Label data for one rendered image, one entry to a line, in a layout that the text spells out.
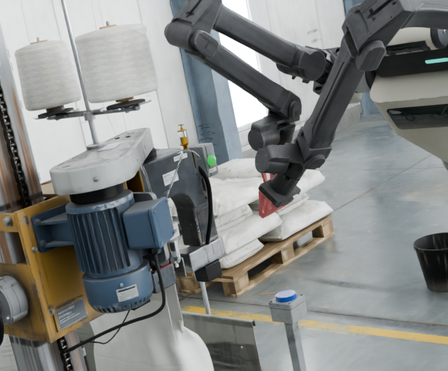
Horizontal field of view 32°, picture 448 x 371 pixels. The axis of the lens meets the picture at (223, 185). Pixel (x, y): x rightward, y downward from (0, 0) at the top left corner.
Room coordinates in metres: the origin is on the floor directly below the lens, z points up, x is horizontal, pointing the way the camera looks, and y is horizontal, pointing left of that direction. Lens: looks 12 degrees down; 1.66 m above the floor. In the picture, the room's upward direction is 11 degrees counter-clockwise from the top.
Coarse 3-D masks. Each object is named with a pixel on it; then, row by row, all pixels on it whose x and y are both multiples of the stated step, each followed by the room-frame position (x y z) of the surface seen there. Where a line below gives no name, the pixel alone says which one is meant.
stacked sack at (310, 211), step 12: (312, 204) 5.42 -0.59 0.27; (324, 204) 5.45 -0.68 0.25; (288, 216) 5.22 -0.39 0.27; (300, 216) 5.23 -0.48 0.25; (312, 216) 5.30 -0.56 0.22; (276, 228) 5.11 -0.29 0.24; (288, 228) 5.08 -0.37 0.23; (300, 228) 5.18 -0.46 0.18; (264, 240) 5.16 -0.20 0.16; (276, 240) 5.09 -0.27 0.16
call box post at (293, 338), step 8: (288, 328) 2.16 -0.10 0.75; (296, 328) 2.17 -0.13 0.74; (288, 336) 2.17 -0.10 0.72; (296, 336) 2.16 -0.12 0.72; (288, 344) 2.17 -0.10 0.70; (296, 344) 2.16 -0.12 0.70; (296, 352) 2.16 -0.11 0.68; (296, 360) 2.16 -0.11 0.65; (304, 360) 2.17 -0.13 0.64; (296, 368) 2.16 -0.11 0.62; (304, 368) 2.17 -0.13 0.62
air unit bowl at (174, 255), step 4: (168, 244) 1.94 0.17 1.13; (172, 244) 1.94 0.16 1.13; (176, 244) 1.95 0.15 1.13; (168, 248) 1.94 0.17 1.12; (172, 248) 1.94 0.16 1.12; (176, 248) 1.94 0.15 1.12; (172, 252) 1.94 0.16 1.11; (176, 252) 1.94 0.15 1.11; (172, 256) 1.94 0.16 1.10; (176, 256) 1.94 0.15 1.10; (180, 256) 1.95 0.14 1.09; (172, 260) 1.94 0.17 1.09; (176, 260) 1.94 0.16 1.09
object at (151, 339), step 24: (168, 288) 2.07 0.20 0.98; (120, 312) 2.22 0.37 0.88; (144, 312) 2.15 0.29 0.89; (120, 336) 2.17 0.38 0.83; (144, 336) 2.11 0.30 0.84; (168, 336) 2.07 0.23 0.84; (192, 336) 2.09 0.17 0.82; (96, 360) 2.22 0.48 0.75; (120, 360) 2.15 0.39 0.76; (144, 360) 2.09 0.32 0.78; (168, 360) 2.05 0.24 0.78; (192, 360) 2.05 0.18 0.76
